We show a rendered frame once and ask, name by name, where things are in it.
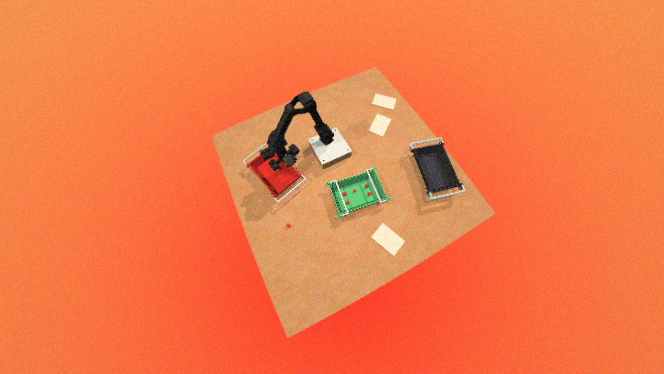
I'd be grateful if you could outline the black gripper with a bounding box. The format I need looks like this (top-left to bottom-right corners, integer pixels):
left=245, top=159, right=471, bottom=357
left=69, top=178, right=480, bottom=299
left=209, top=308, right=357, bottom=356
left=268, top=143, right=300, bottom=171

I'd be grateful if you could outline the cream flat rectangular pad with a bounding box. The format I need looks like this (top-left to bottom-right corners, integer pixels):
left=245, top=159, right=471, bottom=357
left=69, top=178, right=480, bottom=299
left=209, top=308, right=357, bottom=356
left=372, top=94, right=396, bottom=110
left=372, top=223, right=405, bottom=255
left=369, top=114, right=391, bottom=137

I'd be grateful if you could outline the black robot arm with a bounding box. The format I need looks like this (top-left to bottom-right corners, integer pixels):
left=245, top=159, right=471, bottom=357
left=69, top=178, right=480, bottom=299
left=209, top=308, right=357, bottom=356
left=259, top=91, right=334, bottom=167

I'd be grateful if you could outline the green plastic tray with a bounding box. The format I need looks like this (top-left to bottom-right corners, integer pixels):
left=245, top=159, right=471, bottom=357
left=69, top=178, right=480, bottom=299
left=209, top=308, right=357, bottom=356
left=324, top=167, right=391, bottom=219

